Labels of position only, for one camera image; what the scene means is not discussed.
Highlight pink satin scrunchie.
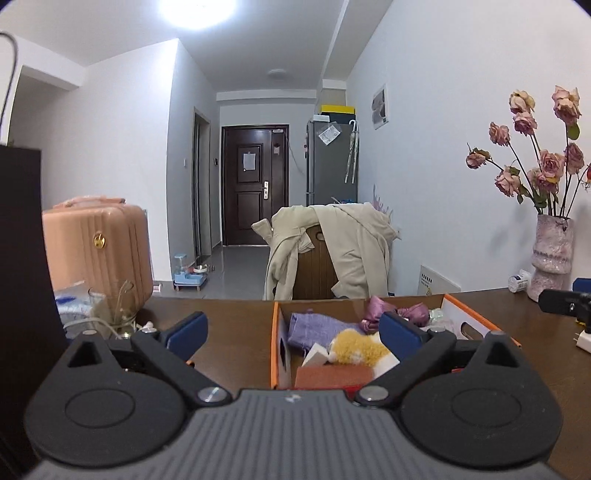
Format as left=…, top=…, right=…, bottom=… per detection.
left=360, top=296, right=430, bottom=334

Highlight yellow white plush toy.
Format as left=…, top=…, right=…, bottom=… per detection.
left=328, top=329, right=400, bottom=378

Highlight white triangular sponge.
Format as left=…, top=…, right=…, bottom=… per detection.
left=301, top=343, right=329, bottom=368

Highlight purple knitted pouch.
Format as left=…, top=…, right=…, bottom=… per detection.
left=287, top=311, right=363, bottom=352

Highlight brown layered sponge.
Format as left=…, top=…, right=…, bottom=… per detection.
left=294, top=365, right=374, bottom=390

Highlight lilac fluffy headband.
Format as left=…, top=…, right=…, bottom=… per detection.
left=422, top=324, right=468, bottom=340

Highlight white charger adapter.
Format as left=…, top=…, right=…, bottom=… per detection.
left=573, top=330, right=591, bottom=353

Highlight red cardboard box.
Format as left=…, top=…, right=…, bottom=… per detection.
left=268, top=293, right=523, bottom=402

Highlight pink textured vase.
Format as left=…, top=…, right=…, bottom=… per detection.
left=527, top=214, right=575, bottom=302

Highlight small white jar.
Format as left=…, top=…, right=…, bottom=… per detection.
left=507, top=269, right=532, bottom=294

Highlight blue pet feeder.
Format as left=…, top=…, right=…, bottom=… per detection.
left=172, top=254, right=209, bottom=290

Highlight dried pink roses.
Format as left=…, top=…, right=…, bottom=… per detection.
left=465, top=85, right=590, bottom=218

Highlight beige coat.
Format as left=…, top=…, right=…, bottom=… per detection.
left=252, top=202, right=400, bottom=301

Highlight wooden chair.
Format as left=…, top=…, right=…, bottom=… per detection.
left=293, top=225, right=338, bottom=300

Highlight pink hard-shell suitcase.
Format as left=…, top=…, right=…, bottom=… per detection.
left=42, top=196, right=152, bottom=310

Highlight black paper shopping bag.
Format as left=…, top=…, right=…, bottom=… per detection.
left=1, top=145, right=67, bottom=479

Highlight dark brown entrance door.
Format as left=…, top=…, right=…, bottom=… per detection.
left=221, top=125, right=290, bottom=247

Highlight grey refrigerator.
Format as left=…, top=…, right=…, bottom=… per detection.
left=305, top=121, right=358, bottom=206

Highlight yellow box on fridge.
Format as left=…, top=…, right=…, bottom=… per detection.
left=321, top=104, right=356, bottom=115

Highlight round ceiling lamp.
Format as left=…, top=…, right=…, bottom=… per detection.
left=157, top=0, right=240, bottom=32

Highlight white board against wall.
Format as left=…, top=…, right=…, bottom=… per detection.
left=417, top=265, right=462, bottom=296

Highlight white cable bundle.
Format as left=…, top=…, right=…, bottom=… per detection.
left=55, top=280, right=160, bottom=342

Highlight wall picture frame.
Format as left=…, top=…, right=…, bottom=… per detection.
left=372, top=85, right=389, bottom=130

